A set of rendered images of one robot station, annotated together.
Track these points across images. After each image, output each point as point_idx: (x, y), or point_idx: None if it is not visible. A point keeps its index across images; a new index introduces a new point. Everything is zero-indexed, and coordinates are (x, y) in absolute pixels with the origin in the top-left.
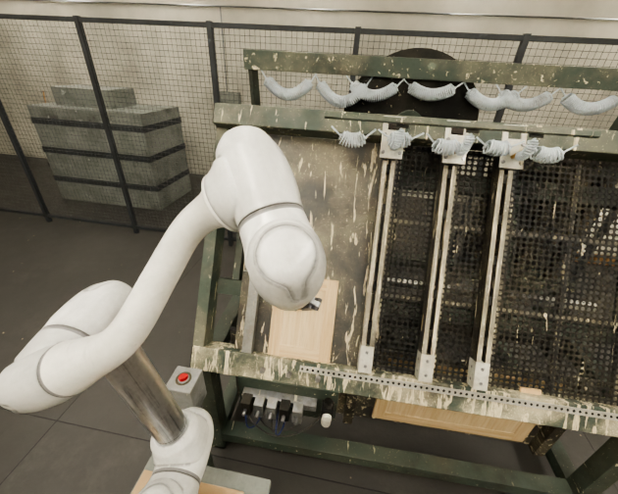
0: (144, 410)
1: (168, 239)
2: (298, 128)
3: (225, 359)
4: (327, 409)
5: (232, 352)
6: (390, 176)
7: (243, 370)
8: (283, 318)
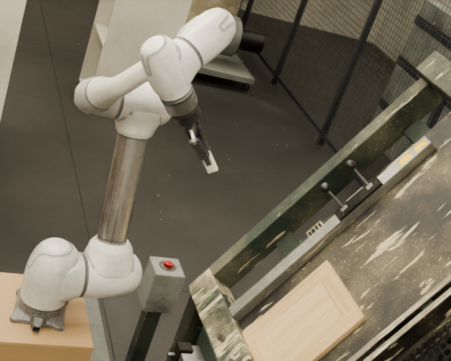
0: (110, 189)
1: None
2: None
3: (212, 301)
4: None
5: (222, 301)
6: None
7: (211, 326)
8: (287, 310)
